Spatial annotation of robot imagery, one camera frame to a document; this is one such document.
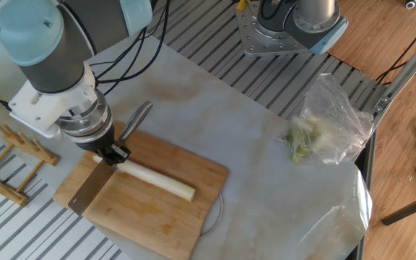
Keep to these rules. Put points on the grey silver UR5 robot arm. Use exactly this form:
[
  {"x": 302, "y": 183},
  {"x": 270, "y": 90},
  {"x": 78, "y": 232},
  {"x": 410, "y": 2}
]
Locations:
[{"x": 56, "y": 54}]

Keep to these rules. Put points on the small yellow object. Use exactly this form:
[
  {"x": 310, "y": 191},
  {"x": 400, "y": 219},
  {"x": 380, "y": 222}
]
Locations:
[{"x": 241, "y": 4}]

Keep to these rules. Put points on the small white round object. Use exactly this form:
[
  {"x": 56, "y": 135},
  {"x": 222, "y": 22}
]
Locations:
[{"x": 411, "y": 3}]

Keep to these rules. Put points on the white scallion stalk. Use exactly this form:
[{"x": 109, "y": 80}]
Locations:
[{"x": 157, "y": 178}]

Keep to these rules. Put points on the bamboo cutting board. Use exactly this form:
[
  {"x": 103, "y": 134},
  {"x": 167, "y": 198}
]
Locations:
[{"x": 139, "y": 216}]

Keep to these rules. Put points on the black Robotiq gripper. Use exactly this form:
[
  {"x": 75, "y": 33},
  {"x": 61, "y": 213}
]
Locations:
[{"x": 96, "y": 142}]

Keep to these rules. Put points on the steel cleaver knife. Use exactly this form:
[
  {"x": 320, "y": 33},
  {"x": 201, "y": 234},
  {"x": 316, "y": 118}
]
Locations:
[{"x": 90, "y": 187}]

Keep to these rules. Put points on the wooden peg rack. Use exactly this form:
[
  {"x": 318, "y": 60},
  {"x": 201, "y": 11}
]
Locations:
[{"x": 2, "y": 187}]

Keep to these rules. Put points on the aluminium frame beam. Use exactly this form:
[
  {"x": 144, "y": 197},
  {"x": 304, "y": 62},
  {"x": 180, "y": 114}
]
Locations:
[{"x": 406, "y": 68}]

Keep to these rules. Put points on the dark wooden bar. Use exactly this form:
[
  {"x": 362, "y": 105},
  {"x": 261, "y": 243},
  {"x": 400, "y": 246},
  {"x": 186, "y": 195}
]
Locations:
[{"x": 410, "y": 207}]

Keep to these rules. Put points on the plastic bag of scallion scraps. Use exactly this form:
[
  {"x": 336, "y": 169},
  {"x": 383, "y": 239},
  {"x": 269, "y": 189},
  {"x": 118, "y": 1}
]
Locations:
[{"x": 330, "y": 126}]

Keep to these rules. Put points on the silver robot mounting plate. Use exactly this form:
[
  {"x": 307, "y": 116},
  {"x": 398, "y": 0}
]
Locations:
[{"x": 262, "y": 43}]

